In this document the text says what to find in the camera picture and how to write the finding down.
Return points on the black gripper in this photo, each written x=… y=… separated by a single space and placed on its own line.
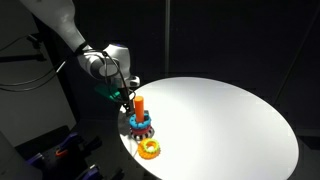
x=128 y=95

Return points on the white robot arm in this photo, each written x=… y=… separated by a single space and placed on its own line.
x=112 y=64

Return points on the black robot cart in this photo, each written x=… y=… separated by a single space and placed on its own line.
x=60 y=155

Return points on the orange ring holder peg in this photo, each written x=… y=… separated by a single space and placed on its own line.
x=139 y=108

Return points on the green wrist camera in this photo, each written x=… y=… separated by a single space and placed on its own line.
x=108 y=92

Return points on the round white pedestal table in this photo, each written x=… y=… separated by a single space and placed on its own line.
x=211 y=130

